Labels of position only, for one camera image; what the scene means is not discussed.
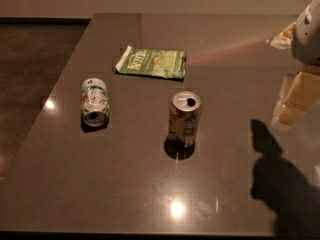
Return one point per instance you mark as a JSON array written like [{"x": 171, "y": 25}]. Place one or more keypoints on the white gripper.
[{"x": 307, "y": 39}]

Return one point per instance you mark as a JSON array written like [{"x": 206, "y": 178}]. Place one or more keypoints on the orange soda can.
[{"x": 184, "y": 117}]

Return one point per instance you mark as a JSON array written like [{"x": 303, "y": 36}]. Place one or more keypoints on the green white soda can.
[{"x": 94, "y": 102}]

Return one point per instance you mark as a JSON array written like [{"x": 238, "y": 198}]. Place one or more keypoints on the green chip bag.
[{"x": 166, "y": 64}]

